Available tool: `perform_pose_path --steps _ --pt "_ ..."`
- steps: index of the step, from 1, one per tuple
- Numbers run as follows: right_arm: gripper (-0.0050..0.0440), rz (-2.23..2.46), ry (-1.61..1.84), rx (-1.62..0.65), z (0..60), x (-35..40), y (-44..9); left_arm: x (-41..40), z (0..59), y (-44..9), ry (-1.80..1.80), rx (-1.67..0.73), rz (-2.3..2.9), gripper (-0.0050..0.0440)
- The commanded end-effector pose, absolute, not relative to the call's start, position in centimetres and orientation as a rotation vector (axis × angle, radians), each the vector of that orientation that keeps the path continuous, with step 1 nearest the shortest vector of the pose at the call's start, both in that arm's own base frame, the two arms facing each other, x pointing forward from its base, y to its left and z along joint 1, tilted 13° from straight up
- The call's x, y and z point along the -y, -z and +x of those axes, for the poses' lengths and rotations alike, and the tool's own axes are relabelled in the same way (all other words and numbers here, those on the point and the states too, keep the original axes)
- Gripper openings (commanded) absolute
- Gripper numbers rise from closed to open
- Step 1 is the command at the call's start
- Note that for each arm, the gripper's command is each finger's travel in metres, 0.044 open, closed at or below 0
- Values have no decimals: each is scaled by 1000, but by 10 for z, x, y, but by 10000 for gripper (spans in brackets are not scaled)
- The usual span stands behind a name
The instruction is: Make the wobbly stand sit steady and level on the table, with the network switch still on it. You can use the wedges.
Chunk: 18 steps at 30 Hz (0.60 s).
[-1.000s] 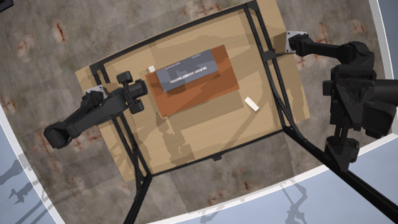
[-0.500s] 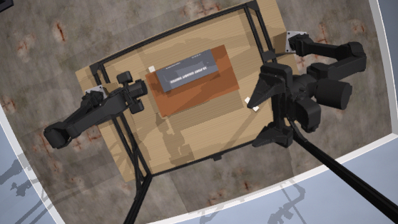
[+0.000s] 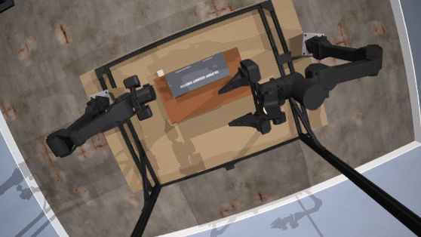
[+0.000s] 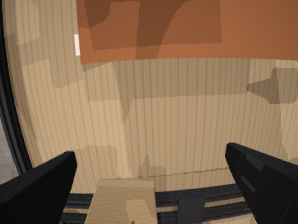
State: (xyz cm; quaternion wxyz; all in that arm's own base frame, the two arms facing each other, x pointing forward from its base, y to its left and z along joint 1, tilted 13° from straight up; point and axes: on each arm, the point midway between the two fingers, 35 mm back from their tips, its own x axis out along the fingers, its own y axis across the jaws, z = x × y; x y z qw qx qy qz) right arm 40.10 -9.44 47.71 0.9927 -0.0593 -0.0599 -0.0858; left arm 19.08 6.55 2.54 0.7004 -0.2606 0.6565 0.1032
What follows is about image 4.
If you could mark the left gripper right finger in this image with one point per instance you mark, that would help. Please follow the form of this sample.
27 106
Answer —
268 184

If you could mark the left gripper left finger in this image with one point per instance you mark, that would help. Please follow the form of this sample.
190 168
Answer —
39 195

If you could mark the dark brown low bench with grey legs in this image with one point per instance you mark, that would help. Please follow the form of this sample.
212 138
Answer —
121 30

